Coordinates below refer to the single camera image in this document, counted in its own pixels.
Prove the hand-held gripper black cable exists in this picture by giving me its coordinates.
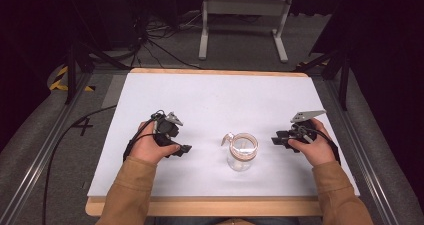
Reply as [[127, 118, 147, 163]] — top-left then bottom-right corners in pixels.
[[122, 109, 166, 163], [298, 124, 342, 166]]

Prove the black cable on floor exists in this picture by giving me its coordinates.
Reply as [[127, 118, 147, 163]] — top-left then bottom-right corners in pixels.
[[41, 104, 118, 225]]

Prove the aluminium floor rail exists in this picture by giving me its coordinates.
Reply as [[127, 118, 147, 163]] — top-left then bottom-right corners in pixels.
[[0, 72, 95, 225], [323, 78, 403, 225]]

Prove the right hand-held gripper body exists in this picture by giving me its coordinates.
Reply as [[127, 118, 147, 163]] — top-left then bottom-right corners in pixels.
[[288, 109, 328, 145]]

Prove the clear glass jar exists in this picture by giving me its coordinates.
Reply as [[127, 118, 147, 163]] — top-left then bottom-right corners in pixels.
[[220, 132, 260, 173]]

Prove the person's left hand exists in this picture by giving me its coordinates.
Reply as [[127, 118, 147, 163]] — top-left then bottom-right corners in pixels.
[[128, 120, 181, 166]]

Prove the yellow black hazard tape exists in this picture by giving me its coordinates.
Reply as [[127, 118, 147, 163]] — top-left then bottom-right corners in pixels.
[[49, 65, 96, 93]]

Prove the white metal desk frame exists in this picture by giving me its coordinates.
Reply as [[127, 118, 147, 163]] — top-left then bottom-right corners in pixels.
[[198, 0, 295, 65]]

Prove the person's right hand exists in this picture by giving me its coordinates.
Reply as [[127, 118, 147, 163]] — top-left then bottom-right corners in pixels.
[[287, 117, 337, 168]]

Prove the white table cover sheet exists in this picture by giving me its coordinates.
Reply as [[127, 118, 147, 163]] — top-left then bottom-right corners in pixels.
[[86, 72, 361, 198]]

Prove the bundle of black floor cables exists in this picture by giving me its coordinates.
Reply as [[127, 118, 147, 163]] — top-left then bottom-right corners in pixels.
[[128, 9, 205, 71]]

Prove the right hand-held gripper black cable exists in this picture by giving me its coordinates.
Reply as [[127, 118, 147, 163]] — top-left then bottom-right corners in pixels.
[[298, 124, 342, 166]]

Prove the black metal stand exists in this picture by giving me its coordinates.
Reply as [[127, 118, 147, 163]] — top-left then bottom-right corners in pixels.
[[64, 40, 132, 106], [292, 47, 352, 112]]

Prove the left hand-held gripper black cable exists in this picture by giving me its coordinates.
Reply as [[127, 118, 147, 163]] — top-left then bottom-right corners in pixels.
[[122, 109, 166, 163]]

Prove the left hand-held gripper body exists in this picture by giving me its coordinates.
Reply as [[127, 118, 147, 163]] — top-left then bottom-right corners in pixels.
[[151, 109, 185, 149]]

